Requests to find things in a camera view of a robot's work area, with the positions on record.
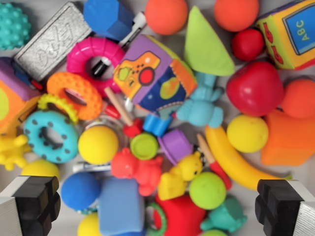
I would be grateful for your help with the black silver gripper right finger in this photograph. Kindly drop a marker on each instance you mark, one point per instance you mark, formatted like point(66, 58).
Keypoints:
point(278, 206)

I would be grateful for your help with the black silver gripper left finger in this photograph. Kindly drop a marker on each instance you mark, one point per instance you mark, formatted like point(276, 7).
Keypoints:
point(37, 204)

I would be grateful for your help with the yellow foam ball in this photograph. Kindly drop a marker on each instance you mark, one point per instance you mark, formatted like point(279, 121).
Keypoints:
point(89, 226)
point(98, 145)
point(247, 134)
point(40, 169)

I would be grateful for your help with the blue foam ball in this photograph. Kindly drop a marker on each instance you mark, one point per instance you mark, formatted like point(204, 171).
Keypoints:
point(80, 190)

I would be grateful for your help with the teal rubber animal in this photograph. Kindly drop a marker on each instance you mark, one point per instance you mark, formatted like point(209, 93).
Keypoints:
point(226, 216)

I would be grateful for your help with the yellow rubber animal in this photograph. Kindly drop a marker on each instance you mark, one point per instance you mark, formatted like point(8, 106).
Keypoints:
point(12, 150)

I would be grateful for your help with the white blue marker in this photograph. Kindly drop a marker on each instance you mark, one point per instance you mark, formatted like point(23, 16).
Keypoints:
point(91, 167)

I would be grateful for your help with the orange foam block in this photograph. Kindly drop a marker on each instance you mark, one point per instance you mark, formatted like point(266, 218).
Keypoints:
point(288, 140)

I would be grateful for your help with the yellow toy banana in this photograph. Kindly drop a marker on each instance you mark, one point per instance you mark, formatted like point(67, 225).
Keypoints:
point(229, 159)

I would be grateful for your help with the green foam ball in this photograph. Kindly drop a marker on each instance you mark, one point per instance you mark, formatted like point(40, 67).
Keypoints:
point(215, 233)
point(208, 190)

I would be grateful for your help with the wooden stick red tip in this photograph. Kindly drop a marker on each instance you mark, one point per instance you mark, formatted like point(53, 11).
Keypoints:
point(216, 167)

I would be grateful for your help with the blue foam block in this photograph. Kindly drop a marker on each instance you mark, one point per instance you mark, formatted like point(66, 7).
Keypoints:
point(120, 206)

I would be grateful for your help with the red foam block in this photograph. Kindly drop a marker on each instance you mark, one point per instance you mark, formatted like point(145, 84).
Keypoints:
point(184, 216)

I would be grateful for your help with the yellow rubber bear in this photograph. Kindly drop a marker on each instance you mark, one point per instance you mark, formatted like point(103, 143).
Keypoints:
point(177, 177)

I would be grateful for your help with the red rubber bear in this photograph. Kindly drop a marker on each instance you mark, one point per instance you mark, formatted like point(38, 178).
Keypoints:
point(137, 169)

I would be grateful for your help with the orange foam ball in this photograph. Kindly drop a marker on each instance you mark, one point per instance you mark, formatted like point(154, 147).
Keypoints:
point(166, 14)
point(236, 13)
point(299, 99)

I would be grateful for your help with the purple plastic cup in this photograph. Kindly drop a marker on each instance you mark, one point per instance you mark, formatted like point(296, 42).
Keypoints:
point(176, 146)

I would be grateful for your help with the red toy apple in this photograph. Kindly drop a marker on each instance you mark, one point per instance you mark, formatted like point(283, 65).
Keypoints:
point(254, 89)

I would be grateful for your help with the small red plastic piece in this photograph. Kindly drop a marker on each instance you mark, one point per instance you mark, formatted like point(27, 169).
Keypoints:
point(113, 111)

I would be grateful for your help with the green plastic cup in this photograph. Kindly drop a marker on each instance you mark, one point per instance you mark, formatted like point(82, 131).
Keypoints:
point(144, 146)

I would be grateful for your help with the light blue rubber animal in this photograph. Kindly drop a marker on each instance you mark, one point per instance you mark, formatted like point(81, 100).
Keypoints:
point(199, 108)

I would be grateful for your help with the wooden stick red head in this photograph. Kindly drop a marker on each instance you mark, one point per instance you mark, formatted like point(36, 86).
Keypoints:
point(119, 107)

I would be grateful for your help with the blue plastic spool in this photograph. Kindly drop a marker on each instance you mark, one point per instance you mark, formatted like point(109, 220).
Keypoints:
point(156, 124)

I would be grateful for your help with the grey embossed block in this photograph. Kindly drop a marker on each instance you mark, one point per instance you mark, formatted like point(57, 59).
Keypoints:
point(51, 41)

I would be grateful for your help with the small red ball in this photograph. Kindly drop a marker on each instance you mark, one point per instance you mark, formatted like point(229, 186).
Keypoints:
point(247, 45)

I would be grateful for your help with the ABC fabric cube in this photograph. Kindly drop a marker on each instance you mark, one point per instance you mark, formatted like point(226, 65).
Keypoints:
point(288, 34)

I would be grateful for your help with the green foam wedge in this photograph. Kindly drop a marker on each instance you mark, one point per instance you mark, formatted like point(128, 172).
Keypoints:
point(204, 46)

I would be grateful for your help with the teal bumpy ball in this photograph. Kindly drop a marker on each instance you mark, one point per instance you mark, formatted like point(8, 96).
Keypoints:
point(12, 27)

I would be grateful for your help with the blue foam hexagon prism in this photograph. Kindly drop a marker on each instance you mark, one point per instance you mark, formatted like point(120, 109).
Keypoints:
point(108, 17)

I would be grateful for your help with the white marker black cap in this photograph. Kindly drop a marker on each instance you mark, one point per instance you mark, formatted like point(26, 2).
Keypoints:
point(136, 27)

